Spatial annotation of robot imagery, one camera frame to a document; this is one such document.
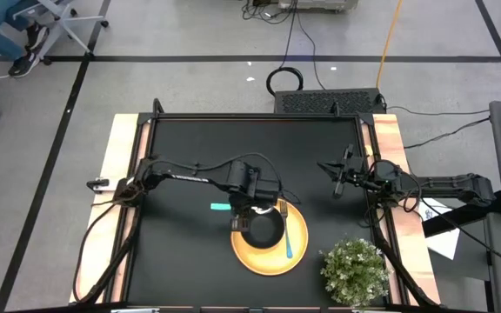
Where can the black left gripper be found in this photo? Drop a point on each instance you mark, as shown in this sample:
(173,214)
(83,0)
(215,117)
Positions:
(261,193)

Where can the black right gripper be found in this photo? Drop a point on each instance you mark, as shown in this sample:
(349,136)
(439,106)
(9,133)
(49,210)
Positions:
(357,171)

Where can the black bowl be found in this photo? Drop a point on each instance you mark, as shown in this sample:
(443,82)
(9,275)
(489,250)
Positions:
(263,232)

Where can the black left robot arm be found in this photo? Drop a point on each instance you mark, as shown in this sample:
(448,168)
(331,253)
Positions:
(189,177)

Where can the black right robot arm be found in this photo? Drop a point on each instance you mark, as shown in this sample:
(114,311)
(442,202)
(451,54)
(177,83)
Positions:
(446,184)

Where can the yellow round plate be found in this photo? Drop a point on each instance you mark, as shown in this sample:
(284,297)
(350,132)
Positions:
(272,263)

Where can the yellow tag on gripper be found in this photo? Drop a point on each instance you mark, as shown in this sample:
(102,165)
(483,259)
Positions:
(369,150)

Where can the black perforated computer case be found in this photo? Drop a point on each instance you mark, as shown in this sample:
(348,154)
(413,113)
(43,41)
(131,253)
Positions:
(320,102)

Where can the green potted plant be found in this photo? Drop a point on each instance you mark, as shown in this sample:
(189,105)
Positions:
(355,271)

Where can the white paper sheet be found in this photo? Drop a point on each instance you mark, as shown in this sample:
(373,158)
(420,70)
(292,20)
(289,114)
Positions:
(444,243)

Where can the black table clamp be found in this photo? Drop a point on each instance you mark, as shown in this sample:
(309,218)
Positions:
(96,183)

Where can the white device housing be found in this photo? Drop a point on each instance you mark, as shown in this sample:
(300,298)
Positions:
(320,4)

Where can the grey office chair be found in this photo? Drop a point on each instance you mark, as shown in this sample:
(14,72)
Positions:
(61,19)

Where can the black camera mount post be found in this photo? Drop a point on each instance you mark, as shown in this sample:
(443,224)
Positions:
(335,108)
(158,106)

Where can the black table frame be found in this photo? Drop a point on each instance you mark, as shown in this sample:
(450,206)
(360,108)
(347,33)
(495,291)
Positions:
(255,116)

